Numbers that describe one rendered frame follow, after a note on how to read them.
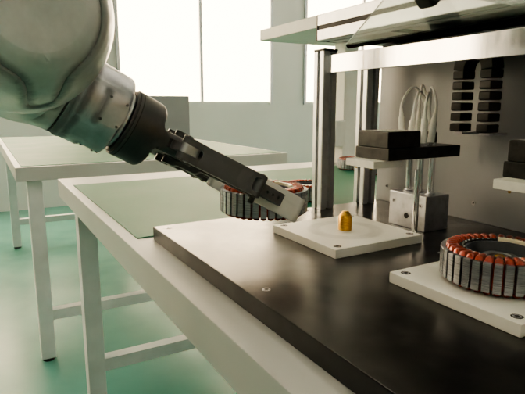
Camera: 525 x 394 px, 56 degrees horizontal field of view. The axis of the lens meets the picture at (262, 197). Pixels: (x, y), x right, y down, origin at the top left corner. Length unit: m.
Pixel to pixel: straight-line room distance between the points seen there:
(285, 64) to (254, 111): 0.68
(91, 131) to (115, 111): 0.03
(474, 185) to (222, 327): 0.53
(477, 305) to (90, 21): 0.38
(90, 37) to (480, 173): 0.68
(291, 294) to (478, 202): 0.45
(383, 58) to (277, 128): 5.12
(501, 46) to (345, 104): 1.17
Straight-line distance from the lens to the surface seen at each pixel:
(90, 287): 1.54
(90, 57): 0.32
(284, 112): 5.93
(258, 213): 0.58
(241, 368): 0.46
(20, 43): 0.30
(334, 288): 0.53
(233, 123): 5.60
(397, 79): 0.99
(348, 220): 0.70
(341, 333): 0.43
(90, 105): 0.50
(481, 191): 0.87
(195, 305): 0.54
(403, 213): 0.80
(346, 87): 1.79
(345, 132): 1.79
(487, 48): 0.67
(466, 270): 0.51
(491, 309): 0.48
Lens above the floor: 0.96
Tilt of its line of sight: 10 degrees down
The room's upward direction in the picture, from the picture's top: straight up
